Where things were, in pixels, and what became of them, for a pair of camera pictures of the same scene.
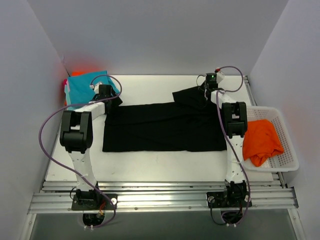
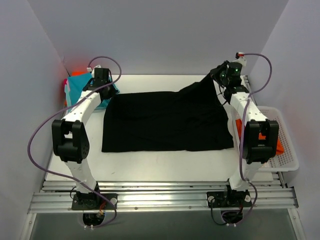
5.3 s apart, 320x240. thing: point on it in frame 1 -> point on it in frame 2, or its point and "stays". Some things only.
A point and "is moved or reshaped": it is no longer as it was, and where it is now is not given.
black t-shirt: (189, 123) is moved or reshaped
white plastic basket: (287, 161) stays
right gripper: (203, 88) -> (216, 72)
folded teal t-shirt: (80, 88) stays
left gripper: (114, 100) -> (110, 89)
